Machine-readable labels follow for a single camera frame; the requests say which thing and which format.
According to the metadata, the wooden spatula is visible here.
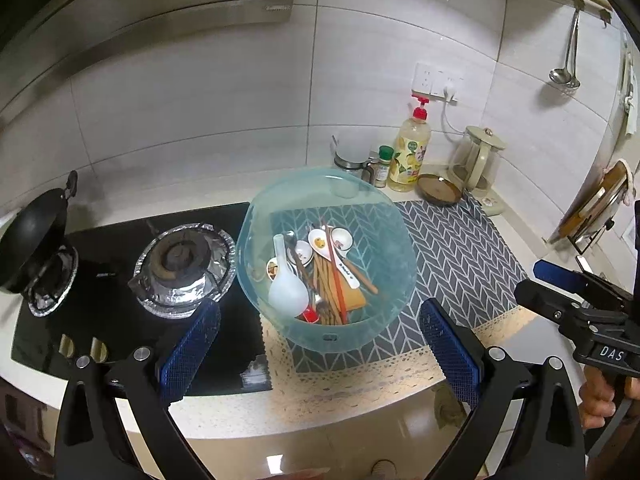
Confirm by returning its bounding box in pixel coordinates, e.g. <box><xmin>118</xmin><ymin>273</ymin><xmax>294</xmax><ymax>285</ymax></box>
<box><xmin>326</xmin><ymin>260</ymin><xmax>367</xmax><ymax>312</ymax></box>

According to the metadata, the glass jar black clasp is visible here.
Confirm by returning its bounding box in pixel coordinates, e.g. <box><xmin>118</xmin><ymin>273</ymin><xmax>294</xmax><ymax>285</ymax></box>
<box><xmin>331</xmin><ymin>136</ymin><xmax>370</xmax><ymax>198</ymax></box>

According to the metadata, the left foil gas burner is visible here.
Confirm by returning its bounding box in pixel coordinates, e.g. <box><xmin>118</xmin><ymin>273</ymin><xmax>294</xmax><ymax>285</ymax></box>
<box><xmin>22</xmin><ymin>242</ymin><xmax>79</xmax><ymax>318</ymax></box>

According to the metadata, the steel range hood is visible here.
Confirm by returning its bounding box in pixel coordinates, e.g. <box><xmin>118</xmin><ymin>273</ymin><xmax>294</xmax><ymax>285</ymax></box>
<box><xmin>1</xmin><ymin>0</ymin><xmax>293</xmax><ymax>126</ymax></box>

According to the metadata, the brown ceramic plate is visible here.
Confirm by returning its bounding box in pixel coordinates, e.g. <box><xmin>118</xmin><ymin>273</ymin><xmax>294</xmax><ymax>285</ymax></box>
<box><xmin>416</xmin><ymin>174</ymin><xmax>462</xmax><ymax>207</ymax></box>

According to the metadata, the white spoon bear print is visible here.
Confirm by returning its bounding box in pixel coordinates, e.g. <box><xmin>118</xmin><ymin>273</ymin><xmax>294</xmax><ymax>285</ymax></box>
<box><xmin>266</xmin><ymin>257</ymin><xmax>279</xmax><ymax>281</ymax></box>

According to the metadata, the green cap spice bottle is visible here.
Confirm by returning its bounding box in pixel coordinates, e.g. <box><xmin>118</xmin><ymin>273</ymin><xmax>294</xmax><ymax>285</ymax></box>
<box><xmin>374</xmin><ymin>145</ymin><xmax>394</xmax><ymax>188</ymax></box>

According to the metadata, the grey herringbone place mat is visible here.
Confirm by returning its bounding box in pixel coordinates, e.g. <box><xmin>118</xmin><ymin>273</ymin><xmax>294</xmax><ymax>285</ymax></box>
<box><xmin>239</xmin><ymin>197</ymin><xmax>529</xmax><ymax>417</ymax></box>

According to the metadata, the glass spice jar metal lid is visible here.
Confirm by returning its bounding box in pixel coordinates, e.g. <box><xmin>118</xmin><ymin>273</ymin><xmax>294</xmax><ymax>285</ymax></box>
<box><xmin>361</xmin><ymin>152</ymin><xmax>378</xmax><ymax>185</ymax></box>

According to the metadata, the red chopstick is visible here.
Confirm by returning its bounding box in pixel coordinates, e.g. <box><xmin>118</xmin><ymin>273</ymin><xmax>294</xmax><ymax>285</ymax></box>
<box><xmin>320</xmin><ymin>217</ymin><xmax>348</xmax><ymax>325</ymax></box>

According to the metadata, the large white plastic ladle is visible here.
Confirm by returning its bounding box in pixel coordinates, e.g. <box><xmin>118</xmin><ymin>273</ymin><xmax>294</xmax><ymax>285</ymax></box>
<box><xmin>268</xmin><ymin>234</ymin><xmax>309</xmax><ymax>318</ymax></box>

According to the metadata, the beige glass electric kettle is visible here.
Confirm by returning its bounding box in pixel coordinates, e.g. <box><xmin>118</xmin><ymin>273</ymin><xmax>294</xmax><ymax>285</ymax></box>
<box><xmin>448</xmin><ymin>126</ymin><xmax>506</xmax><ymax>196</ymax></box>

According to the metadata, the yellow dish soap bottle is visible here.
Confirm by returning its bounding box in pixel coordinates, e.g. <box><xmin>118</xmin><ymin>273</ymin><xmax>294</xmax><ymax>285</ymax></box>
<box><xmin>387</xmin><ymin>91</ymin><xmax>432</xmax><ymax>192</ymax></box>

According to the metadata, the teal translucent plastic bowl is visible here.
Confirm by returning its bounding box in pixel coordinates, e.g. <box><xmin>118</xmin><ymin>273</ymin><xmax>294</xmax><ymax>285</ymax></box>
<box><xmin>238</xmin><ymin>169</ymin><xmax>416</xmax><ymax>353</ymax></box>

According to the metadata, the black wok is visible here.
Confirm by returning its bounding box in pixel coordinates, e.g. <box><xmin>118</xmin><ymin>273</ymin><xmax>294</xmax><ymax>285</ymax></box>
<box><xmin>1</xmin><ymin>170</ymin><xmax>78</xmax><ymax>294</ymax></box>

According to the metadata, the pot lid in rack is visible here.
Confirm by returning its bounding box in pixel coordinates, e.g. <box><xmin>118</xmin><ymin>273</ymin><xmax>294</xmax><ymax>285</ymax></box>
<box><xmin>549</xmin><ymin>158</ymin><xmax>636</xmax><ymax>255</ymax></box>

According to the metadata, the white spoon mushroom print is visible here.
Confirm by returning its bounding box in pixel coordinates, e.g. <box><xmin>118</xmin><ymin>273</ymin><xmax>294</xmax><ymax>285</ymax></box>
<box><xmin>295</xmin><ymin>240</ymin><xmax>314</xmax><ymax>268</ymax></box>

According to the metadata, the person right hand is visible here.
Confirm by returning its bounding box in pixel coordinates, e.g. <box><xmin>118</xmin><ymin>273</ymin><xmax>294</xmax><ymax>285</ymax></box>
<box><xmin>578</xmin><ymin>365</ymin><xmax>639</xmax><ymax>437</ymax></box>

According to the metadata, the small white spoon red print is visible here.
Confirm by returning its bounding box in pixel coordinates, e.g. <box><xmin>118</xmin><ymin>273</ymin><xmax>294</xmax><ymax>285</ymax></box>
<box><xmin>331</xmin><ymin>228</ymin><xmax>354</xmax><ymax>255</ymax></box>

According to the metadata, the black gas stove top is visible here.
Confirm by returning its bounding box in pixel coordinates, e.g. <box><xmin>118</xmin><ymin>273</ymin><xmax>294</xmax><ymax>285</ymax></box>
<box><xmin>11</xmin><ymin>203</ymin><xmax>271</xmax><ymax>396</ymax></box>

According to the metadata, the white power cable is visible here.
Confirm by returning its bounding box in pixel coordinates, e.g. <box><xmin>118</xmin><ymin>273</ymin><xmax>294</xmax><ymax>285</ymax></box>
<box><xmin>439</xmin><ymin>84</ymin><xmax>467</xmax><ymax>137</ymax></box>

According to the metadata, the wooden chopsticks bundle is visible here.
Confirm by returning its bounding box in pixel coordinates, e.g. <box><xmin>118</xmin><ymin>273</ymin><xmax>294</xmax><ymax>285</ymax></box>
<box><xmin>312</xmin><ymin>254</ymin><xmax>343</xmax><ymax>325</ymax></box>

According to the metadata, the hanging metal ladle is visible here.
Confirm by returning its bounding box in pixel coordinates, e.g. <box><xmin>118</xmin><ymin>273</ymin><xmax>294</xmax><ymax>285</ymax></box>
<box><xmin>549</xmin><ymin>8</ymin><xmax>580</xmax><ymax>90</ymax></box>

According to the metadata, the foil lined gas burner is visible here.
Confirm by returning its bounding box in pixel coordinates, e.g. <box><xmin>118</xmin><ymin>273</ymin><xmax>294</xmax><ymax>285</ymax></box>
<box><xmin>128</xmin><ymin>222</ymin><xmax>236</xmax><ymax>320</ymax></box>

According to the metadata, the wooden handle metal spoon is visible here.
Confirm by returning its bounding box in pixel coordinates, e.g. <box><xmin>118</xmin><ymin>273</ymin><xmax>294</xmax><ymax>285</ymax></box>
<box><xmin>283</xmin><ymin>231</ymin><xmax>329</xmax><ymax>316</ymax></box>

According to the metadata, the white spoon yellow duck print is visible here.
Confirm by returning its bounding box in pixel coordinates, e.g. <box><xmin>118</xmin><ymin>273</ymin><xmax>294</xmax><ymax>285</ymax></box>
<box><xmin>307</xmin><ymin>229</ymin><xmax>360</xmax><ymax>289</ymax></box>

